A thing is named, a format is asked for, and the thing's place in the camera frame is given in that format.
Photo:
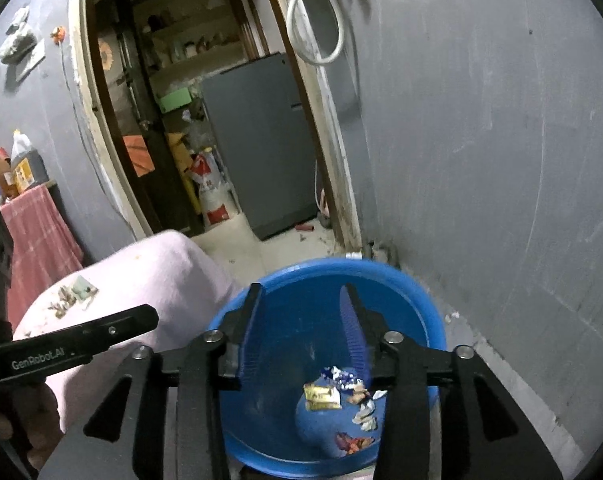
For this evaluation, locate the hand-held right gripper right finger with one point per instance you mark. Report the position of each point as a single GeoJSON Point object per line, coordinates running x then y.
{"type": "Point", "coordinates": [354, 335]}

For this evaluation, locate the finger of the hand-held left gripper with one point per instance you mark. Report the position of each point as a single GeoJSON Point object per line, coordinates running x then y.
{"type": "Point", "coordinates": [126, 325]}

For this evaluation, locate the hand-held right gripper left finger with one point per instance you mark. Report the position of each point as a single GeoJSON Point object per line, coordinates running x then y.
{"type": "Point", "coordinates": [249, 330]}

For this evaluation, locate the blue snack bag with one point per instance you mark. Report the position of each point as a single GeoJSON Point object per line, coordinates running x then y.
{"type": "Point", "coordinates": [344, 375]}

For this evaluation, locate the blue plastic basin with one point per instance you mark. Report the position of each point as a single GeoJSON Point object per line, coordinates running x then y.
{"type": "Point", "coordinates": [301, 310]}

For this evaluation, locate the yellow wrapper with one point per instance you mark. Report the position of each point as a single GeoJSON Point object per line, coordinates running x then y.
{"type": "Point", "coordinates": [321, 396]}

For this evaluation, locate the beige wrapper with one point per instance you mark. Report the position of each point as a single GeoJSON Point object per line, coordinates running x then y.
{"type": "Point", "coordinates": [366, 417]}

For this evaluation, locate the red snack wrapper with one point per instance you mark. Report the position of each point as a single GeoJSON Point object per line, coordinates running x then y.
{"type": "Point", "coordinates": [356, 443]}

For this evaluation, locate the person's left hand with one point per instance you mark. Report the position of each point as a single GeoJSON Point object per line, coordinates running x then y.
{"type": "Point", "coordinates": [31, 420]}

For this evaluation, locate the green wrapper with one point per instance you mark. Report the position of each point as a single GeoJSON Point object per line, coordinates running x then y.
{"type": "Point", "coordinates": [84, 287]}

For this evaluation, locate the paper scraps on cloth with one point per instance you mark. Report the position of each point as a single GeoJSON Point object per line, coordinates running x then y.
{"type": "Point", "coordinates": [61, 305]}

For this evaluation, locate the pink floral blanket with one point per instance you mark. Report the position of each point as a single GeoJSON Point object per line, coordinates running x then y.
{"type": "Point", "coordinates": [171, 280]}

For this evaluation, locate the pink checked towel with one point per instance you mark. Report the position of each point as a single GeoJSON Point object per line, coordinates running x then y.
{"type": "Point", "coordinates": [36, 240]}

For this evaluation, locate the dark wooden door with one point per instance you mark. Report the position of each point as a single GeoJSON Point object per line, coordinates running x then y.
{"type": "Point", "coordinates": [151, 195]}

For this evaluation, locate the white red rice bag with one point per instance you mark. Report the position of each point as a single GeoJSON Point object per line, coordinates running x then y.
{"type": "Point", "coordinates": [216, 200]}

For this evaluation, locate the grey refrigerator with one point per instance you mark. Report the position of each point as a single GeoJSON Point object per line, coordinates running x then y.
{"type": "Point", "coordinates": [261, 150]}

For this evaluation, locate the cooking oil jug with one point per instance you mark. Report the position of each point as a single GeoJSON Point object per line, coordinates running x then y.
{"type": "Point", "coordinates": [29, 170]}

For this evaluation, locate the brown paper packet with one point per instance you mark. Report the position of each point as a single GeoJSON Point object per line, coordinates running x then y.
{"type": "Point", "coordinates": [1, 175]}

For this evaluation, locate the green box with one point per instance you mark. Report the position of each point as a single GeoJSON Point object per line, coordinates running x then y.
{"type": "Point", "coordinates": [174, 100]}

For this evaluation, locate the wooden shelf cupboard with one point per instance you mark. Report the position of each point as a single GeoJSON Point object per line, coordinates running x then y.
{"type": "Point", "coordinates": [191, 35]}

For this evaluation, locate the hanging plastic bag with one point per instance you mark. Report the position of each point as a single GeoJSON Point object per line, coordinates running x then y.
{"type": "Point", "coordinates": [16, 40]}

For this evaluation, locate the wooden door frame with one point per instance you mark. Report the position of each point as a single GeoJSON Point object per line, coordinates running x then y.
{"type": "Point", "coordinates": [331, 170]}

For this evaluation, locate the wall socket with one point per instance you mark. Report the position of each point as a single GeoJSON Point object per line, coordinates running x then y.
{"type": "Point", "coordinates": [31, 62]}

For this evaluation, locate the orange wall hook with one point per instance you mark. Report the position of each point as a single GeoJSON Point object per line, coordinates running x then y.
{"type": "Point", "coordinates": [58, 34]}

